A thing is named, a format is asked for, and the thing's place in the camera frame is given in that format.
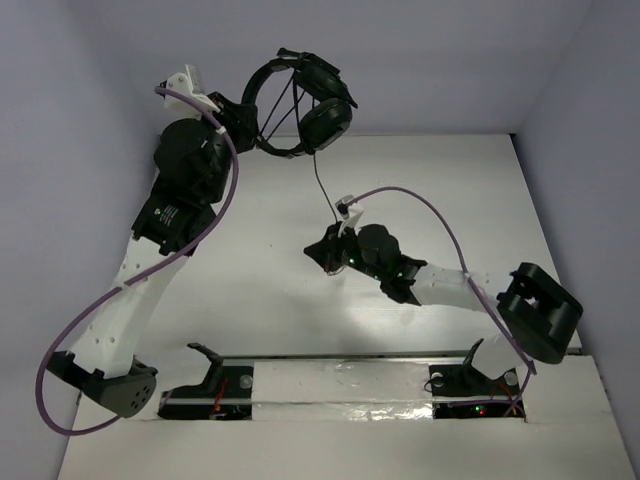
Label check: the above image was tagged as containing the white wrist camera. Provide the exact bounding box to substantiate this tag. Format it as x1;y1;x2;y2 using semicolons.
335;195;364;237
159;64;220;118

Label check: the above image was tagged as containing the black over-ear headphones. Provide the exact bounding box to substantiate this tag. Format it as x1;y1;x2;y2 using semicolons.
241;47;358;158

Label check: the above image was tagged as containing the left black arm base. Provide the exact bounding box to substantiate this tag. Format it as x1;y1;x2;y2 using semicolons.
157;342;254;421

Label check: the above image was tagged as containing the silver foil covered panel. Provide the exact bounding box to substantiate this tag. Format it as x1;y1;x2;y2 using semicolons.
251;359;433;422

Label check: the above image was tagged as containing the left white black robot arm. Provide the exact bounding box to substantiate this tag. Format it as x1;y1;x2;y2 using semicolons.
36;88;260;420

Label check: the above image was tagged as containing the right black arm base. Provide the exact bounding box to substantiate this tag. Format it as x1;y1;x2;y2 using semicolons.
423;339;526;420

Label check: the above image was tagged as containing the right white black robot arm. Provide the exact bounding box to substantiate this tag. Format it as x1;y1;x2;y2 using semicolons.
303;223;583;393

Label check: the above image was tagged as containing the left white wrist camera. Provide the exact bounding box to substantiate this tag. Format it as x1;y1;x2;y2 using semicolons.
159;64;220;118

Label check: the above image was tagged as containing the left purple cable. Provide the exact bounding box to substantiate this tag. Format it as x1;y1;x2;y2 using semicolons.
34;87;240;435

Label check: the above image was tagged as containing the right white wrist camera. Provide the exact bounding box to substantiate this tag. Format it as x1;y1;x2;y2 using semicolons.
335;195;364;237

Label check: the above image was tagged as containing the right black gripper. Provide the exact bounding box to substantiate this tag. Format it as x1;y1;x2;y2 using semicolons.
305;221;385;281

